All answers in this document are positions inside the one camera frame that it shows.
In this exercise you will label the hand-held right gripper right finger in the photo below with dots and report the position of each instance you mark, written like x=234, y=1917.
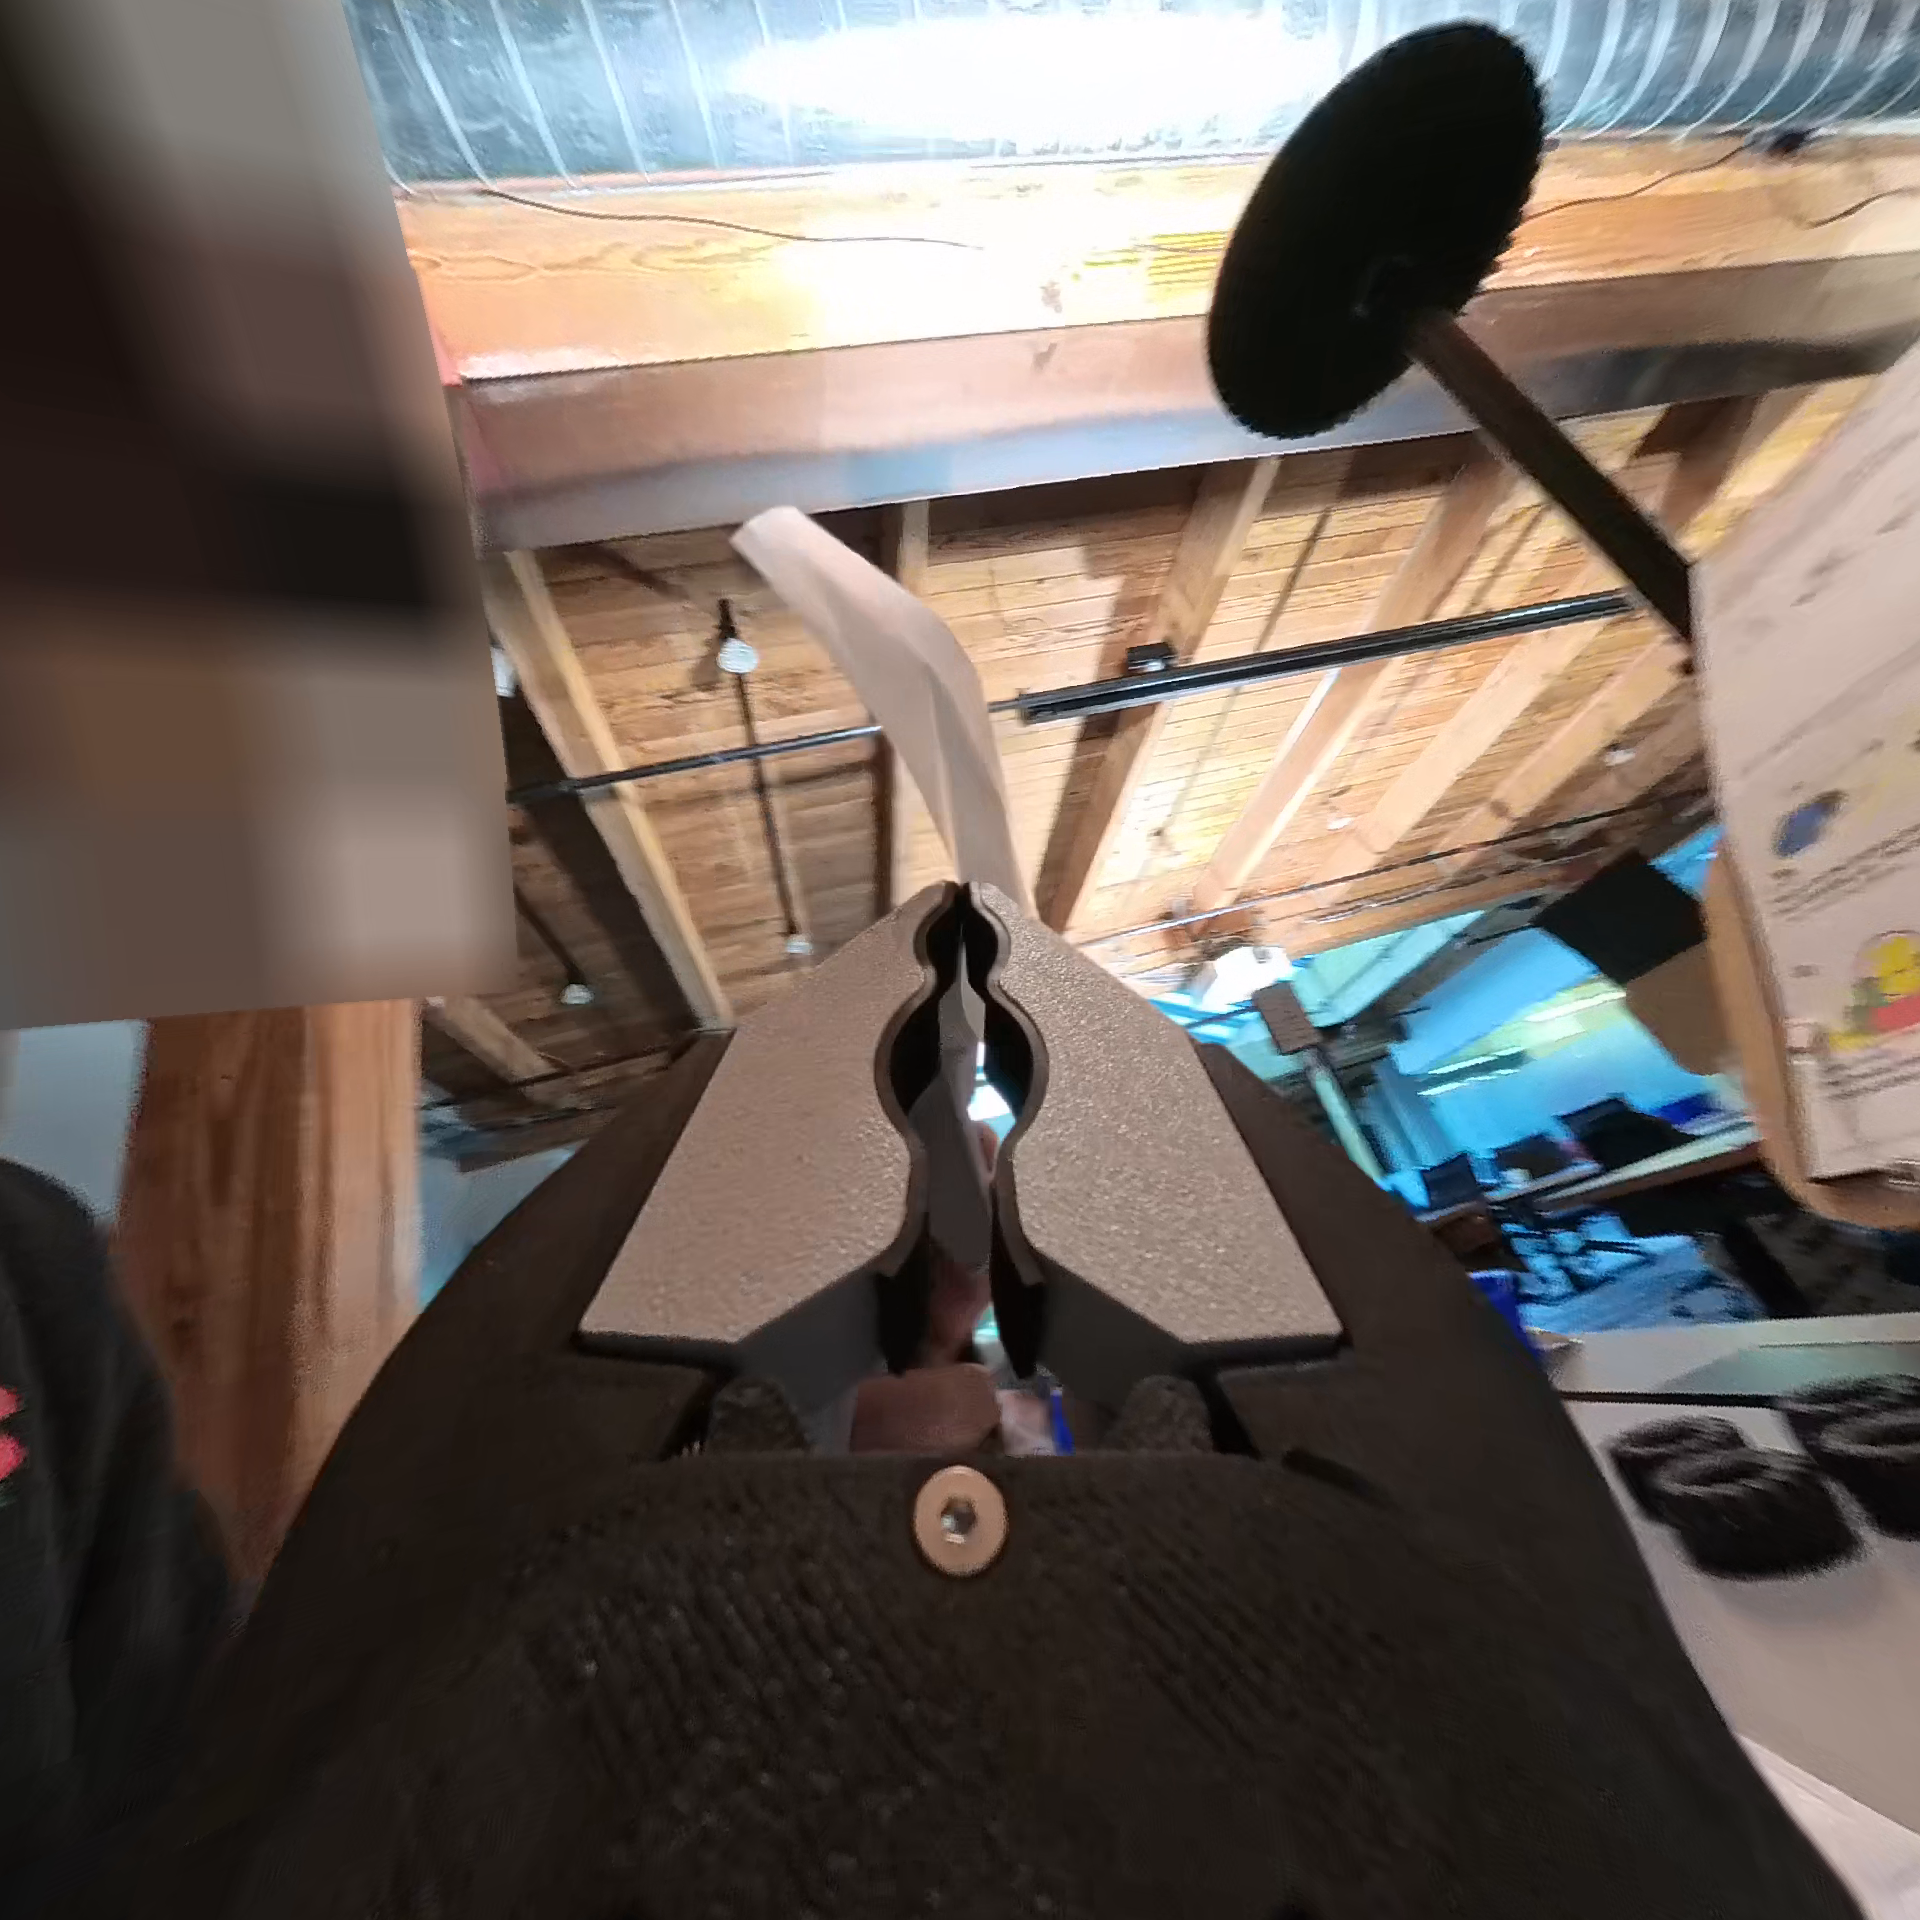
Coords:
x=1171, y=1202

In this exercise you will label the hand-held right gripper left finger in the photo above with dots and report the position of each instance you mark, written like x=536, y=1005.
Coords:
x=750, y=1186

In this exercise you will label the toy sticker sheet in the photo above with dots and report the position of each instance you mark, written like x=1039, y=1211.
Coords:
x=914, y=704

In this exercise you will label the person's left hand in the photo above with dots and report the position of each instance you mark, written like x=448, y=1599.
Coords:
x=921, y=1411

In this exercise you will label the ceiling lamp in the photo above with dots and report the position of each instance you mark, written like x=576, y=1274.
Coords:
x=735, y=652

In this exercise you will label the black flag board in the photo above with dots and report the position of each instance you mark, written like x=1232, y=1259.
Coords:
x=1629, y=915

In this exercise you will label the black printed shirt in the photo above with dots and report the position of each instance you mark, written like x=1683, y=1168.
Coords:
x=77, y=1501

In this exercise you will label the cardboard instruction poster board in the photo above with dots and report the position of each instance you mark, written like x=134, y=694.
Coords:
x=1829, y=750

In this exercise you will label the black round disc on rod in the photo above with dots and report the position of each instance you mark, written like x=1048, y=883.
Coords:
x=1371, y=226

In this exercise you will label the black ceiling track rail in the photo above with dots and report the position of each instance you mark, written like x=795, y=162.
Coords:
x=1200, y=675

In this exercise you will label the silver ventilation duct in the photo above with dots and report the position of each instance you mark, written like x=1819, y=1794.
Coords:
x=599, y=91

